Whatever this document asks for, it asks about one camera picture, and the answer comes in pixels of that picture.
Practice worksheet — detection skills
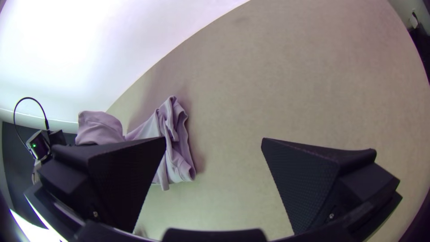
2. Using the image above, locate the black cable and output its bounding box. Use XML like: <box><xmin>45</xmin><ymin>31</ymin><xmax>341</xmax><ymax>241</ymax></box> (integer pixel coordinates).
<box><xmin>13</xmin><ymin>96</ymin><xmax>51</xmax><ymax>152</ymax></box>

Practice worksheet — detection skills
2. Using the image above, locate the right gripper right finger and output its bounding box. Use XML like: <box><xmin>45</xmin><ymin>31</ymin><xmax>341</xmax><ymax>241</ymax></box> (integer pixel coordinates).
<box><xmin>260</xmin><ymin>137</ymin><xmax>401</xmax><ymax>236</ymax></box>

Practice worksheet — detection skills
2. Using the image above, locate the grey t-shirt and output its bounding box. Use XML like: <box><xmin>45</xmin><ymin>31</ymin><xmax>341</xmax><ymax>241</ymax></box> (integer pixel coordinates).
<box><xmin>75</xmin><ymin>95</ymin><xmax>198</xmax><ymax>191</ymax></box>

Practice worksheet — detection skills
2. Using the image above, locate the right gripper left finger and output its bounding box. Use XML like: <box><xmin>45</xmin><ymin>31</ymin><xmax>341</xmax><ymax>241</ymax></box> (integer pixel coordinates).
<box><xmin>37</xmin><ymin>136</ymin><xmax>167</xmax><ymax>233</ymax></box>

